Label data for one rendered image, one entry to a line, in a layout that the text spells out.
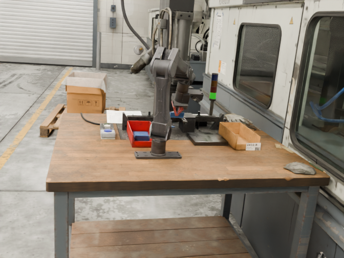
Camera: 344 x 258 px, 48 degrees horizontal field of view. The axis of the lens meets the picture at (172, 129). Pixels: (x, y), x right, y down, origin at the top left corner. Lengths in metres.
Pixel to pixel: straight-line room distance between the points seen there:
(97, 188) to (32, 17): 10.04
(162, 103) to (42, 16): 9.78
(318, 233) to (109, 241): 1.14
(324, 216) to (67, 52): 9.95
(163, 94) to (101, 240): 1.08
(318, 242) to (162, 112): 0.91
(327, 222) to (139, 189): 0.82
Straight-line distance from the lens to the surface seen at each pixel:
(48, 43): 11.24
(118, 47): 11.18
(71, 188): 1.41
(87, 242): 2.33
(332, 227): 1.76
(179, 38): 1.95
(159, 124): 1.60
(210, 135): 1.96
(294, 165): 1.71
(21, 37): 11.36
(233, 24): 3.24
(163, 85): 1.55
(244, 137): 2.03
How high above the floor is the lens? 1.47
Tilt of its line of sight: 16 degrees down
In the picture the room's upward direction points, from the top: 4 degrees clockwise
